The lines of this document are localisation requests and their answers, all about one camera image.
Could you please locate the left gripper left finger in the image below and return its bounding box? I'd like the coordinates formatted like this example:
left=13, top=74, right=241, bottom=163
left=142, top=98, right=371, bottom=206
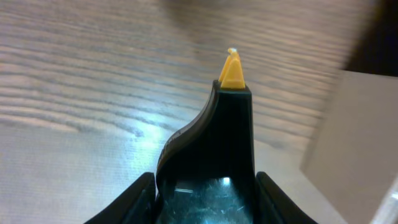
left=85, top=172, right=155, bottom=224

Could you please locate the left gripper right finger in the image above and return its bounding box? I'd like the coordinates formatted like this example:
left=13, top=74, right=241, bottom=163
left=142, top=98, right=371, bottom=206
left=254, top=172, right=317, bottom=224

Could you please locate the black cone glue bottle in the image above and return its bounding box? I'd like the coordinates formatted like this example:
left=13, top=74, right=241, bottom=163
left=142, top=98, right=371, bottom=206
left=156, top=48, right=255, bottom=223

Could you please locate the cardboard box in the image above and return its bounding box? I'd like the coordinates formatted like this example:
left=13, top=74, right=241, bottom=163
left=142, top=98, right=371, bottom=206
left=300, top=70, right=398, bottom=224

